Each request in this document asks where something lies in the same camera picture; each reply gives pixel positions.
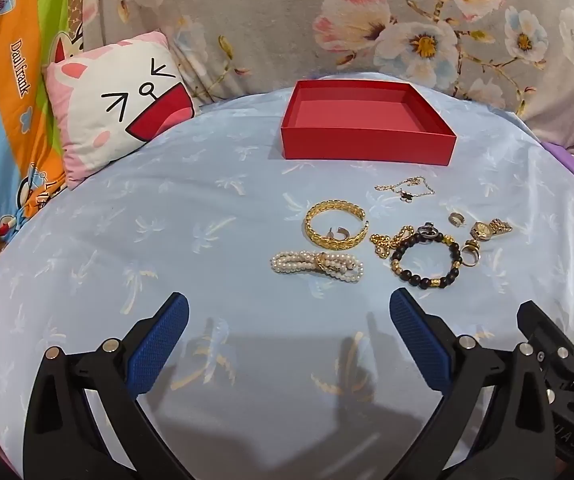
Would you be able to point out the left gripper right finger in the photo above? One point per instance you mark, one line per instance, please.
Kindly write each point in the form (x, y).
(516, 439)

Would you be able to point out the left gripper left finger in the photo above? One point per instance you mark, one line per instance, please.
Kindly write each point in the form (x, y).
(62, 439)

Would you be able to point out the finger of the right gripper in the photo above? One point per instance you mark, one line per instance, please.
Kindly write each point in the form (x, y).
(542, 333)

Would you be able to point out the gold wrist watch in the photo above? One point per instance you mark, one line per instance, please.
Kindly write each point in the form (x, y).
(484, 231)

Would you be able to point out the small gold hoop earring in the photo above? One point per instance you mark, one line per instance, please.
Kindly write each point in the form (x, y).
(456, 219)

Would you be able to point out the red jewelry box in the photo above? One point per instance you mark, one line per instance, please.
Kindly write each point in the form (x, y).
(366, 121)

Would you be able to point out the light blue palm cloth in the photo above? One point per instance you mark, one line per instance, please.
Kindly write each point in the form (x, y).
(280, 376)

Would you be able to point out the grey floral blanket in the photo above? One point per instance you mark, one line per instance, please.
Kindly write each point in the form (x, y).
(516, 55)

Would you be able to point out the colourful cartoon bedsheet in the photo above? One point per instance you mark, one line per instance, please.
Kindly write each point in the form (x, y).
(33, 34)

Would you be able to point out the white pink cat pillow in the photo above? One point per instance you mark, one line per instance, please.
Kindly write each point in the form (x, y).
(110, 101)

